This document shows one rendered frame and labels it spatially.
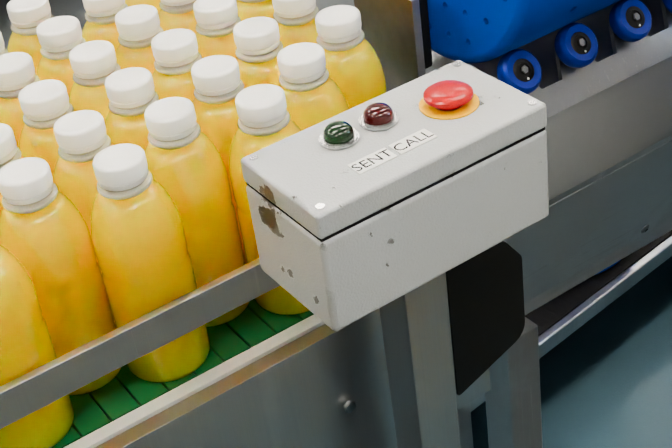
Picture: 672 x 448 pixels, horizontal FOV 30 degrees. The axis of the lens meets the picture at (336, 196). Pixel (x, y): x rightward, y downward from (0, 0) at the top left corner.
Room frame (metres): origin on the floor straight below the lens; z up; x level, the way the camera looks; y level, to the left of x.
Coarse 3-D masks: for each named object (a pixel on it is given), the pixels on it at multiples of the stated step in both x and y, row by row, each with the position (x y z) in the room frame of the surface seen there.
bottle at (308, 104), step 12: (288, 84) 0.90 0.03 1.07; (300, 84) 0.90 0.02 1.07; (312, 84) 0.89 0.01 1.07; (324, 84) 0.90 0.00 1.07; (336, 84) 0.91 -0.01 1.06; (288, 96) 0.90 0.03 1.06; (300, 96) 0.89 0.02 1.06; (312, 96) 0.89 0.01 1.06; (324, 96) 0.89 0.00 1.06; (336, 96) 0.90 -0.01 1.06; (288, 108) 0.89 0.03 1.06; (300, 108) 0.89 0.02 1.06; (312, 108) 0.89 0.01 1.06; (324, 108) 0.89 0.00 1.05; (336, 108) 0.89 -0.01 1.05; (348, 108) 0.91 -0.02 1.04; (300, 120) 0.88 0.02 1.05; (312, 120) 0.88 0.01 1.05
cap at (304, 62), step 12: (288, 48) 0.92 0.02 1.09; (300, 48) 0.92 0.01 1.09; (312, 48) 0.92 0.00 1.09; (288, 60) 0.90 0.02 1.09; (300, 60) 0.90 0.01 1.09; (312, 60) 0.90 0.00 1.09; (324, 60) 0.91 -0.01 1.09; (288, 72) 0.90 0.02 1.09; (300, 72) 0.89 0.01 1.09; (312, 72) 0.89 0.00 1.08; (324, 72) 0.90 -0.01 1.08
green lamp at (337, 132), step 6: (330, 126) 0.76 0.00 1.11; (336, 126) 0.76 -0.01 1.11; (342, 126) 0.76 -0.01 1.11; (348, 126) 0.76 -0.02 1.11; (324, 132) 0.76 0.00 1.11; (330, 132) 0.75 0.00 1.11; (336, 132) 0.75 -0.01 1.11; (342, 132) 0.75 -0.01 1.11; (348, 132) 0.75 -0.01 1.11; (324, 138) 0.75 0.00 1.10; (330, 138) 0.75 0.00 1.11; (336, 138) 0.75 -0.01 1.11; (342, 138) 0.75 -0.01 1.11; (348, 138) 0.75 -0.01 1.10
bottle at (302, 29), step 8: (304, 16) 1.02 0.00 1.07; (312, 16) 1.02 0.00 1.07; (280, 24) 1.03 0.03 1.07; (288, 24) 1.02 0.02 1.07; (296, 24) 1.01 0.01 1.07; (304, 24) 1.02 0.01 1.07; (312, 24) 1.02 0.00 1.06; (280, 32) 1.02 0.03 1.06; (288, 32) 1.01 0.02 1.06; (296, 32) 1.01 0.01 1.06; (304, 32) 1.01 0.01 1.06; (312, 32) 1.01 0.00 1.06; (280, 40) 1.01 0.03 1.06; (288, 40) 1.01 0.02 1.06; (296, 40) 1.01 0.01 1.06; (304, 40) 1.01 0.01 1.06; (312, 40) 1.01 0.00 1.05
